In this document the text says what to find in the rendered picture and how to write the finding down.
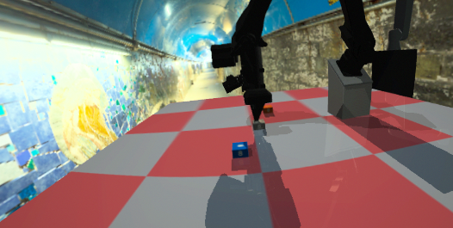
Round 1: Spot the blue block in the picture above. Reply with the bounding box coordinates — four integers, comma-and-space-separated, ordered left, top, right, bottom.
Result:
233, 142, 249, 158

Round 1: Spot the orange block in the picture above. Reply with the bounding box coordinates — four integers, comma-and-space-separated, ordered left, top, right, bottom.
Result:
263, 105, 273, 114

